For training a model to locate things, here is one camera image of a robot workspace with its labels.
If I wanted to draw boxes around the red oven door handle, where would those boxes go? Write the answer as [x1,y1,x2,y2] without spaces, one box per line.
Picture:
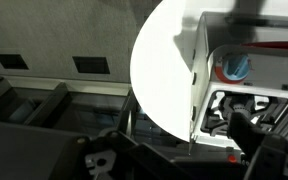
[240,40,288,52]

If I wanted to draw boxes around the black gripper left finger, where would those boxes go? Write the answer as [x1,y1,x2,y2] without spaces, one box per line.
[83,127,198,180]

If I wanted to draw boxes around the white round pedestal table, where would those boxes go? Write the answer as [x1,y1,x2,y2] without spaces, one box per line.
[129,0,288,145]

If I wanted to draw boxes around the dark rectangular floor outlet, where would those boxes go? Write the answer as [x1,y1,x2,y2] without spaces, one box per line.
[72,55,111,75]
[0,53,30,71]

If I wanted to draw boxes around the black stove burner grate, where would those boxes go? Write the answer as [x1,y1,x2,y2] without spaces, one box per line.
[200,91,288,148]

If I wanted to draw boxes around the silver toy kitchen stove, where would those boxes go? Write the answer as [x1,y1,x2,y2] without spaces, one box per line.
[169,11,288,180]

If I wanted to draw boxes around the small orange stove button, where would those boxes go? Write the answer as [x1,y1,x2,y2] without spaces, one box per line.
[227,154,238,164]

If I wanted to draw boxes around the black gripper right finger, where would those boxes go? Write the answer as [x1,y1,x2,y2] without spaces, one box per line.
[229,112,288,180]

